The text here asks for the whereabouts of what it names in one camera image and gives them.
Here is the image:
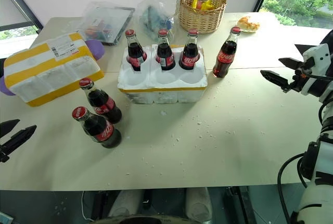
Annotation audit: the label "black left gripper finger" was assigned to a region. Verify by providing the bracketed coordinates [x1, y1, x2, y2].
[0, 125, 37, 163]
[0, 119, 21, 139]

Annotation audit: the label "bread roll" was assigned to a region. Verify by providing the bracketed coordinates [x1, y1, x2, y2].
[236, 16, 261, 31]

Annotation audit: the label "blue items in bag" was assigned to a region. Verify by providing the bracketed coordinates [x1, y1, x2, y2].
[142, 5, 174, 31]

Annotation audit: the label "woven wicker basket with handle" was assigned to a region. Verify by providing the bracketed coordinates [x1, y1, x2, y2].
[178, 0, 232, 34]

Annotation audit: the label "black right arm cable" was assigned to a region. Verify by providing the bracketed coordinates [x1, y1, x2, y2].
[277, 153, 310, 224]

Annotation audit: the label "white foam bottle tray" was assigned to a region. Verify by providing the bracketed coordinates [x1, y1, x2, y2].
[117, 43, 209, 104]

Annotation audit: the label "clear plastic bag over tray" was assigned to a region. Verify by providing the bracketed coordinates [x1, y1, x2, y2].
[77, 1, 136, 45]

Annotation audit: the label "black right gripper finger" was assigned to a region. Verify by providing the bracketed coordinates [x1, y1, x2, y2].
[260, 70, 293, 93]
[278, 57, 304, 70]

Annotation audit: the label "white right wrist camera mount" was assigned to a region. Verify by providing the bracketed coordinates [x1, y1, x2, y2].
[301, 43, 333, 97]

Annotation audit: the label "white foam lid yellow tape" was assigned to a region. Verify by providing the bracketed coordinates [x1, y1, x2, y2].
[3, 32, 105, 107]

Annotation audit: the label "clear crumpled plastic bag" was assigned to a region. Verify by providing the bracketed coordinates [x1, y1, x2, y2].
[136, 0, 183, 42]

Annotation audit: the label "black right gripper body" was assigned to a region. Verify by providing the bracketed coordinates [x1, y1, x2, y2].
[287, 58, 317, 94]

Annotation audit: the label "glass cola bottle red cap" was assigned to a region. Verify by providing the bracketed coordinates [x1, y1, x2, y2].
[212, 26, 241, 78]
[178, 29, 201, 70]
[155, 29, 174, 71]
[72, 106, 122, 148]
[124, 29, 148, 72]
[79, 77, 123, 125]

